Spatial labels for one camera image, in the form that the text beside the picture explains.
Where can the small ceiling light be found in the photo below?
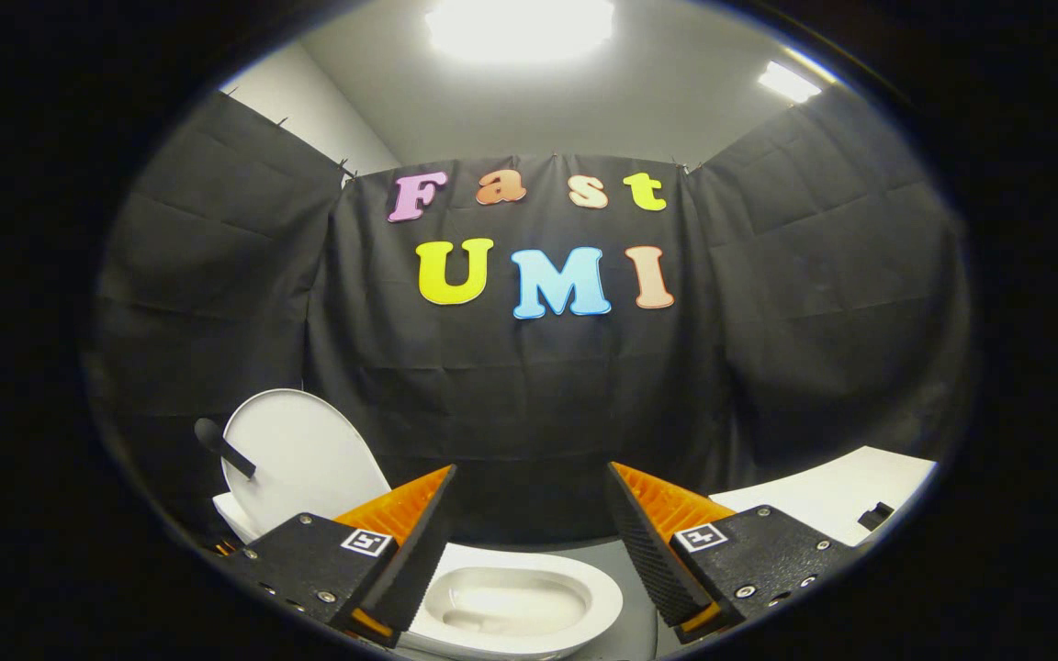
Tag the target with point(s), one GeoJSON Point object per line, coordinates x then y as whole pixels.
{"type": "Point", "coordinates": [788, 82]}

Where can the small black holder block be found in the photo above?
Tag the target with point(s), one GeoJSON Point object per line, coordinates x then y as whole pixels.
{"type": "Point", "coordinates": [876, 516]}

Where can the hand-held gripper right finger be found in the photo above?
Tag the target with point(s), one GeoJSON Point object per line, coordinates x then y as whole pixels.
{"type": "Point", "coordinates": [644, 551]}

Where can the black backdrop cloth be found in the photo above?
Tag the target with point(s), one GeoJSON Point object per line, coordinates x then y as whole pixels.
{"type": "Point", "coordinates": [529, 395]}

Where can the large ceiling light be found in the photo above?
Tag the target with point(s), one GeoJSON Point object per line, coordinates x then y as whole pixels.
{"type": "Point", "coordinates": [520, 28]}

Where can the white toilet tank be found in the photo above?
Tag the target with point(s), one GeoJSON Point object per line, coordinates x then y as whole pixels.
{"type": "Point", "coordinates": [233, 516]}

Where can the white drawer cabinet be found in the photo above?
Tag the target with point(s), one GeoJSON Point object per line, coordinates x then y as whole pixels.
{"type": "Point", "coordinates": [823, 496]}

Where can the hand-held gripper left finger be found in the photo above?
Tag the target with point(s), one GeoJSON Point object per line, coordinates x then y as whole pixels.
{"type": "Point", "coordinates": [423, 551]}

